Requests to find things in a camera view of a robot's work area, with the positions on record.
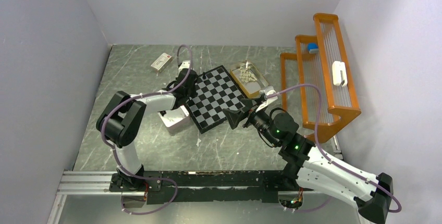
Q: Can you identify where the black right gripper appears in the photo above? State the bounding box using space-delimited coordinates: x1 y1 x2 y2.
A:
223 97 279 146

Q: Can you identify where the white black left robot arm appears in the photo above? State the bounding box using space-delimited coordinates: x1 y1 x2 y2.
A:
96 68 198 191

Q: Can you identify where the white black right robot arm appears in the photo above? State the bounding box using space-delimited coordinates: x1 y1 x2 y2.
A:
223 99 392 223

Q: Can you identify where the white chess pieces pile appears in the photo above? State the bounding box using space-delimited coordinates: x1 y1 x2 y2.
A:
238 61 257 83

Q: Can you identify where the yellow tray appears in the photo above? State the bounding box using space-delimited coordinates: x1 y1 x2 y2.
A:
230 60 269 98

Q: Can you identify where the black white chessboard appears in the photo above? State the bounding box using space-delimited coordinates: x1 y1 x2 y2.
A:
185 65 245 134

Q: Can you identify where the pink metal tin box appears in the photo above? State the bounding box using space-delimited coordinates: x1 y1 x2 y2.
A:
157 105 191 135

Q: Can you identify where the white red card box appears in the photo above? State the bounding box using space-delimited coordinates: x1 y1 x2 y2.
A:
151 53 173 73

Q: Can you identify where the orange wooden rack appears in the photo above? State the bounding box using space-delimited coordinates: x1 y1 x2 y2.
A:
280 13 361 143

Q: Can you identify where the blue round object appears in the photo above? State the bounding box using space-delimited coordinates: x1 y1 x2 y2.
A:
307 43 319 54

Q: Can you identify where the white plastic clip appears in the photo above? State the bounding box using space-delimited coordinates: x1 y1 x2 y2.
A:
332 61 348 87

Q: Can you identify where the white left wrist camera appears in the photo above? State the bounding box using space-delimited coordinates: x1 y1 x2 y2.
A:
178 60 191 73

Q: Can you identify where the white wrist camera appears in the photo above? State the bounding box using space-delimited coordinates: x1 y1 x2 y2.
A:
178 60 191 73
257 85 278 111

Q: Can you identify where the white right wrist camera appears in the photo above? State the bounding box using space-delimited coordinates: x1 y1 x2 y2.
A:
257 85 278 111

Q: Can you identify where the black mounting rail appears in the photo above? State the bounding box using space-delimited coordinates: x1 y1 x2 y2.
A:
108 170 300 205

